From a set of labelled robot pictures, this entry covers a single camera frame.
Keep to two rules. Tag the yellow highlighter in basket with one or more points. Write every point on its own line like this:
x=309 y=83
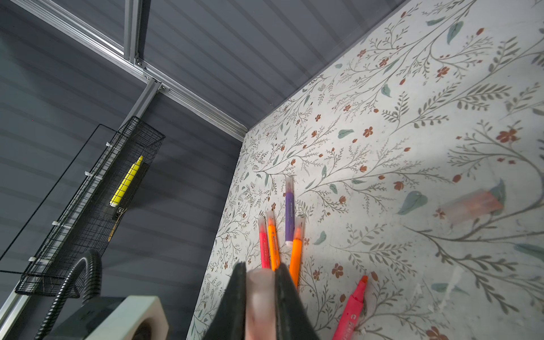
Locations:
x=125 y=183

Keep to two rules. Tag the aluminium enclosure frame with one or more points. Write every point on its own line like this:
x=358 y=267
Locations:
x=60 y=103

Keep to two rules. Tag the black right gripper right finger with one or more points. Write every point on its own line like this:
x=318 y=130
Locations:
x=292 y=322

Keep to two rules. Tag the orange highlighter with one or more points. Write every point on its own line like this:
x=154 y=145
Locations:
x=273 y=241
x=297 y=248

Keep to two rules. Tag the purple highlighter pen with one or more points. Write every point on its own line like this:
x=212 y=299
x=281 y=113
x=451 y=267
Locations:
x=290 y=211

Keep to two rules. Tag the black wire basket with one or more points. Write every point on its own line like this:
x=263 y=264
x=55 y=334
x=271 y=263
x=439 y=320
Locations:
x=89 y=212

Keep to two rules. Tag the translucent pink pen cap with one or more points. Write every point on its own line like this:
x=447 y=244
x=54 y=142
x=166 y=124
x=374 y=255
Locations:
x=471 y=206

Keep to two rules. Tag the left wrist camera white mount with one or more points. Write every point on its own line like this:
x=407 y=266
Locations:
x=133 y=317

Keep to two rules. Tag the pink highlighter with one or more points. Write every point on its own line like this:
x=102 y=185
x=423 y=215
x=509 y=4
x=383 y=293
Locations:
x=352 y=312
x=263 y=243

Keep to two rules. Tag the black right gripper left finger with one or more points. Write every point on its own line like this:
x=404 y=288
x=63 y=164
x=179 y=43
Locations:
x=229 y=321

